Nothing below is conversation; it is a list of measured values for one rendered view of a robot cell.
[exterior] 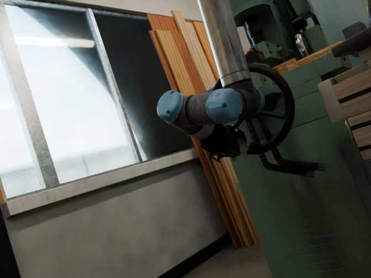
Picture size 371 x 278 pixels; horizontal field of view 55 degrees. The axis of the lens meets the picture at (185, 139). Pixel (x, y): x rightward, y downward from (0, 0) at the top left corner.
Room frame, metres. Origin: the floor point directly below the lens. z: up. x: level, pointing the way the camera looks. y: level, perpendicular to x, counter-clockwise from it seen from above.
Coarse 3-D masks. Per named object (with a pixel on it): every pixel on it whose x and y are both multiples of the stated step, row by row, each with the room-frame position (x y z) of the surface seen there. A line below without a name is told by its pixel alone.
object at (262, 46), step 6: (264, 42) 1.34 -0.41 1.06; (270, 42) 1.39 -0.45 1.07; (258, 48) 1.35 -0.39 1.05; (264, 48) 1.34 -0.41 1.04; (270, 48) 1.37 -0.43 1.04; (264, 54) 1.34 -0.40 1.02; (270, 54) 1.34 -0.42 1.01; (276, 54) 1.41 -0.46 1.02; (270, 60) 1.39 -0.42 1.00; (276, 60) 1.43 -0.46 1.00
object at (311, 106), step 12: (312, 96) 1.17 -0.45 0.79; (276, 108) 1.25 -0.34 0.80; (300, 108) 1.20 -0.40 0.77; (312, 108) 1.18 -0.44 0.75; (324, 108) 1.16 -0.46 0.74; (252, 120) 1.30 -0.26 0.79; (276, 120) 1.25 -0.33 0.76; (300, 120) 1.21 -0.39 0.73; (312, 120) 1.19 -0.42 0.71; (276, 132) 1.26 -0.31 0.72
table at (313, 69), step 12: (312, 60) 1.15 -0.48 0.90; (324, 60) 1.13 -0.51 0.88; (336, 60) 1.11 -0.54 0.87; (348, 60) 1.25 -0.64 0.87; (288, 72) 1.20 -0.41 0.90; (300, 72) 1.18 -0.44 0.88; (312, 72) 1.16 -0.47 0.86; (324, 72) 1.14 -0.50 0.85; (336, 72) 1.20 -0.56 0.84; (276, 84) 1.23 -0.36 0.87; (288, 84) 1.21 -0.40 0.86; (300, 84) 1.19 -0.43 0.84; (264, 96) 1.16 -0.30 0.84
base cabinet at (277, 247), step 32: (320, 128) 1.18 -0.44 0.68; (256, 160) 1.32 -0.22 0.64; (320, 160) 1.20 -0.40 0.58; (352, 160) 1.15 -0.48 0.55; (256, 192) 1.35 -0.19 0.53; (288, 192) 1.28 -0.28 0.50; (320, 192) 1.22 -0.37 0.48; (352, 192) 1.17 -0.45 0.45; (256, 224) 1.38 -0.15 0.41; (288, 224) 1.30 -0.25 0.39; (320, 224) 1.24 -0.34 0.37; (352, 224) 1.19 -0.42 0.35; (288, 256) 1.33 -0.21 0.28; (320, 256) 1.26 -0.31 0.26; (352, 256) 1.21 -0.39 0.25
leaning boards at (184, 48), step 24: (168, 24) 3.12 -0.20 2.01; (192, 24) 3.37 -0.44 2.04; (168, 48) 2.93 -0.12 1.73; (192, 48) 3.20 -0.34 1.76; (168, 72) 2.88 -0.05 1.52; (192, 72) 3.11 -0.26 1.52; (216, 72) 3.34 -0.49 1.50; (216, 168) 2.82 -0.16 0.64; (216, 192) 2.84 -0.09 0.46; (240, 192) 2.73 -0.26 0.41; (240, 216) 2.77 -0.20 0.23; (240, 240) 2.83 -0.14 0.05
